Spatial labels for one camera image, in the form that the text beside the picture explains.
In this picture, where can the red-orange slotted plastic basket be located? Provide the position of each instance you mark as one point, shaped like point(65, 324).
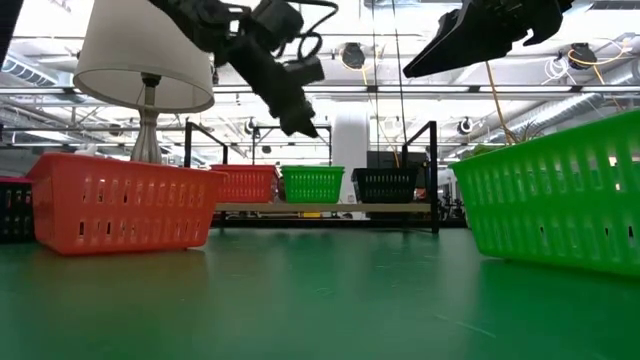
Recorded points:
point(125, 212)
point(245, 168)

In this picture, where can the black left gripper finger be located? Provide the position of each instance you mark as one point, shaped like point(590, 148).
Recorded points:
point(285, 112)
point(304, 112)

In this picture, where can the green slotted plastic basket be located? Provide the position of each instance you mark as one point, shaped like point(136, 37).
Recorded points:
point(312, 199)
point(312, 169)
point(550, 215)

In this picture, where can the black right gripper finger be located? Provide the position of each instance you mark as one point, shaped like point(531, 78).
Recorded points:
point(465, 40)

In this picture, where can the green table mat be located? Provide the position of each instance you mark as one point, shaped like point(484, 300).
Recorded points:
point(320, 300)

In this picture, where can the black aluminium table frame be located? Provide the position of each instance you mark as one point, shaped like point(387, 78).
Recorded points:
point(350, 223)

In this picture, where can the black background screen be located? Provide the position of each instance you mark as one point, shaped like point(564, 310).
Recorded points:
point(390, 159)

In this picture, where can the wooden shelf with black frame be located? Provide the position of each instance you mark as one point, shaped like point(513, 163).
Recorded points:
point(325, 207)

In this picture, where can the white shade table lamp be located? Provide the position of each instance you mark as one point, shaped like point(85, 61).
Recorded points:
point(140, 50)

